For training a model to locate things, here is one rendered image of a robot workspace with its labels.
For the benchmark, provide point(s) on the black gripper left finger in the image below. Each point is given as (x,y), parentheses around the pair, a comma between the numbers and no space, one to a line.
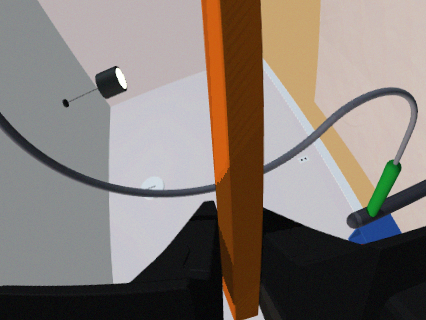
(184,283)

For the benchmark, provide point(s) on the orange bar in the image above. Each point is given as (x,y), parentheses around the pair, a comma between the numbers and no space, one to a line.
(233,57)

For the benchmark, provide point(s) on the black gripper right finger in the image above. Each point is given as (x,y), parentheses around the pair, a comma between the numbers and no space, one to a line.
(310,275)

